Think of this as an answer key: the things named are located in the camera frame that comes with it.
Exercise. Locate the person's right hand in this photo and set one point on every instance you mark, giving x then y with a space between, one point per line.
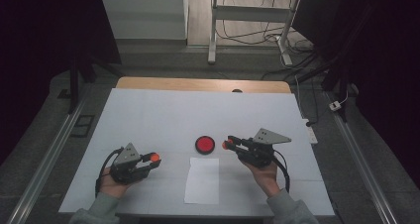
265 179

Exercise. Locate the black table grommet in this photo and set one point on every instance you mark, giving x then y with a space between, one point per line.
237 91

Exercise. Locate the black floor frame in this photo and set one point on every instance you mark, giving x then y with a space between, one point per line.
82 126

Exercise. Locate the dark curtain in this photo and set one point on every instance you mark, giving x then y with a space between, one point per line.
33 52
389 52

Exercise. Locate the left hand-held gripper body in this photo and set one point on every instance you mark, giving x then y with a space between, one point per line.
127 172

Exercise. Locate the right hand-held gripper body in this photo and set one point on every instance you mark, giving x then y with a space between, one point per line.
257 154

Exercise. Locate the person's left hand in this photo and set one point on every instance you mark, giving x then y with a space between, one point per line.
114 187

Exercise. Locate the grey cabinet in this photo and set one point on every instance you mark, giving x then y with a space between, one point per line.
145 16

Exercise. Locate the white plug adapter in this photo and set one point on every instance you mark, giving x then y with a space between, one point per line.
335 106

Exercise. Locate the aluminium rail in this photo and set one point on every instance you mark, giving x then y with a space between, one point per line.
49 158
361 164

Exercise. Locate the white-legged desk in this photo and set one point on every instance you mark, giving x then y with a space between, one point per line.
251 13

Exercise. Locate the large white table cover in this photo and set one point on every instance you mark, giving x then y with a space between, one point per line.
165 118

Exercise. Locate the white paper sheet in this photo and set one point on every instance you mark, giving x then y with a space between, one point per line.
202 181

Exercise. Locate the white power strip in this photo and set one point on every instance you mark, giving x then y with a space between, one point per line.
312 134

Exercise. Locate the small orange stamp cap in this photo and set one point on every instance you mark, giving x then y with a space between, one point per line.
225 144

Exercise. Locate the black metal stand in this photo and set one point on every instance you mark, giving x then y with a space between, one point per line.
343 101
74 88

